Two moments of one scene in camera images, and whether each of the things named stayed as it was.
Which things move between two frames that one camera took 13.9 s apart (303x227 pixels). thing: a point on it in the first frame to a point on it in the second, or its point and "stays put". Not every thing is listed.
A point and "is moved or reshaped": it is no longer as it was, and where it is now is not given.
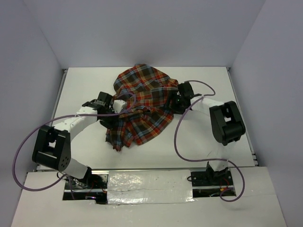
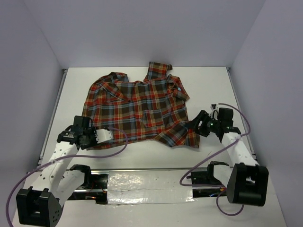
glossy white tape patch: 148,187 stays put
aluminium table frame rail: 252,151 stays put
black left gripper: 110,125 to 92,130
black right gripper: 173,97 to 204,116
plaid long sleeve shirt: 148,114 is moved or reshaped
